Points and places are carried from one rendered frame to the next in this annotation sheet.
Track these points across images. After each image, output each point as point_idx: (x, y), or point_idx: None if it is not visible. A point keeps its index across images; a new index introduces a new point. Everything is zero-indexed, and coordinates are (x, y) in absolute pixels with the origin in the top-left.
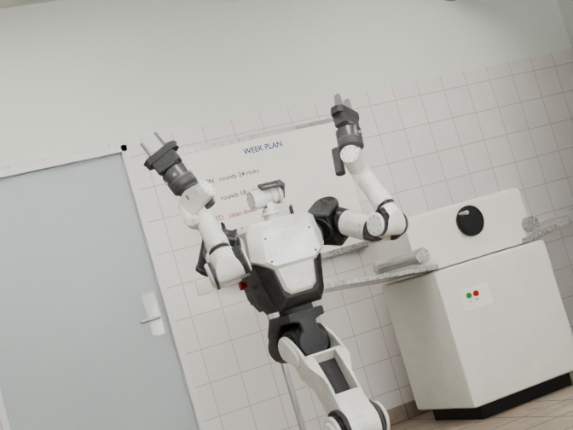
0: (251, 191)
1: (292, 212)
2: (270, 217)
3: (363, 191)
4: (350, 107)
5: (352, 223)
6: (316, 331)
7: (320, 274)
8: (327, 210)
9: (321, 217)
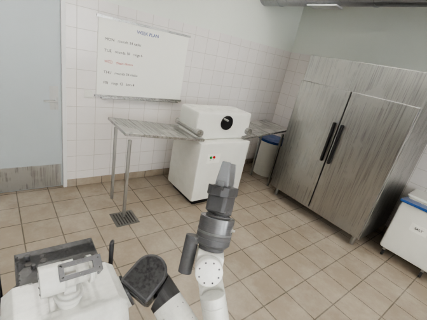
0: (41, 277)
1: (110, 250)
2: (63, 306)
3: (203, 315)
4: (233, 180)
5: None
6: None
7: None
8: (150, 291)
9: (139, 298)
